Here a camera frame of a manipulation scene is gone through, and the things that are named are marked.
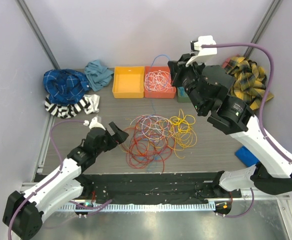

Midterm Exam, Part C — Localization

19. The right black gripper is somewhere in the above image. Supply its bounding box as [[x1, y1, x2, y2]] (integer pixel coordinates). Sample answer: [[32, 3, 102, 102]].
[[169, 53, 207, 114]]

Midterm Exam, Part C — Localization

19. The white cable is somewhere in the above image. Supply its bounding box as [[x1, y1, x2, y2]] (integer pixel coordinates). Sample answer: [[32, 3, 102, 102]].
[[139, 115, 169, 142], [144, 70, 173, 92], [144, 70, 174, 92]]

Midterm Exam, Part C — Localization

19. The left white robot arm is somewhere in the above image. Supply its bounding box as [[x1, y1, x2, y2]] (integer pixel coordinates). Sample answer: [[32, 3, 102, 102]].
[[2, 117, 129, 240]]

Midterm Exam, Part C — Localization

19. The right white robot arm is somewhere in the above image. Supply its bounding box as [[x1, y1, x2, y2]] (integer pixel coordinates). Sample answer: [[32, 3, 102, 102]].
[[167, 53, 292, 198]]

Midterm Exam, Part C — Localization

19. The orange plastic bin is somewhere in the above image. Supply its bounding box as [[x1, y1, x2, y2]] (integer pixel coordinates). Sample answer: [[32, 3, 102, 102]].
[[143, 66, 176, 99]]

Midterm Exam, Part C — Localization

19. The green plastic bin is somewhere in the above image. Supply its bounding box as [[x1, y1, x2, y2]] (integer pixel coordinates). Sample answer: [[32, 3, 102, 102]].
[[176, 87, 191, 103]]

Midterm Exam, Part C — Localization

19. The black white striped cloth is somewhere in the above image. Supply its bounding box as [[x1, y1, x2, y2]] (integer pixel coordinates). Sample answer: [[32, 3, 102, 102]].
[[44, 94, 100, 119]]

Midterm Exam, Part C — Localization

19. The yellow plastic bin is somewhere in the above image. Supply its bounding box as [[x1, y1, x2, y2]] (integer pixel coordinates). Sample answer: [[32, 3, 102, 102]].
[[112, 66, 145, 99]]

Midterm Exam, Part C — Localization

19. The pink cloth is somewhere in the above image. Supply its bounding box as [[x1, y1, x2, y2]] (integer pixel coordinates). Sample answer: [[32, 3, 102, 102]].
[[222, 56, 236, 71]]

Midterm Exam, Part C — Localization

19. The light blue cloth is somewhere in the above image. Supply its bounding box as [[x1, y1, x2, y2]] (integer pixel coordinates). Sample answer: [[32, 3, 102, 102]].
[[84, 60, 114, 92]]

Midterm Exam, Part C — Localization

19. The blue plaid shirt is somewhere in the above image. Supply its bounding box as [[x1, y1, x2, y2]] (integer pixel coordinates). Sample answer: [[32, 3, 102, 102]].
[[43, 69, 90, 106]]

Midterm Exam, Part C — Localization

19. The yellow plaid shirt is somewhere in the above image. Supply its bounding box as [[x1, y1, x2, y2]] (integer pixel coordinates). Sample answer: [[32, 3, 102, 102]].
[[224, 56, 267, 111]]

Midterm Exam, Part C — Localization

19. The bright blue cloth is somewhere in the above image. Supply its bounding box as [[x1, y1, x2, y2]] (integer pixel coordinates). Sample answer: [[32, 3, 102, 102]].
[[234, 146, 259, 167]]

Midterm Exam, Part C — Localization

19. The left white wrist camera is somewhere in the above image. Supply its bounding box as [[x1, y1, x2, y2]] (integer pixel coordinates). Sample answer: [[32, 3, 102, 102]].
[[83, 115, 106, 130]]

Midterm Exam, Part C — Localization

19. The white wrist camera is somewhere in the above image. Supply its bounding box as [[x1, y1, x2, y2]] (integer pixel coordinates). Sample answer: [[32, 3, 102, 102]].
[[185, 35, 217, 67], [83, 115, 106, 130]]

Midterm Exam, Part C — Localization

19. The red cable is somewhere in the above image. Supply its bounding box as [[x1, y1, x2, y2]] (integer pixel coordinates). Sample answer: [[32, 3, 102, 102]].
[[118, 114, 174, 174]]

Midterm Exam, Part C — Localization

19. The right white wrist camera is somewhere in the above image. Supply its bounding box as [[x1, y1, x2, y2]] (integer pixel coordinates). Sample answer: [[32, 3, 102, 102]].
[[185, 35, 217, 67]]

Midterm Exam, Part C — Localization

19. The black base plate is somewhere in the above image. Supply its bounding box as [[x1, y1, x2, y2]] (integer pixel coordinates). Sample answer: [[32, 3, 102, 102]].
[[77, 172, 242, 205]]

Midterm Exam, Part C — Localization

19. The yellow cable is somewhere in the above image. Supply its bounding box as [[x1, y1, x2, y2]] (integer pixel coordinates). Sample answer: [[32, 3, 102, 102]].
[[168, 108, 197, 160]]

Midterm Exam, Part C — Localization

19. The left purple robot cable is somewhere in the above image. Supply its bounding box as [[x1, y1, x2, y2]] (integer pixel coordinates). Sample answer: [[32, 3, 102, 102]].
[[7, 119, 114, 240]]

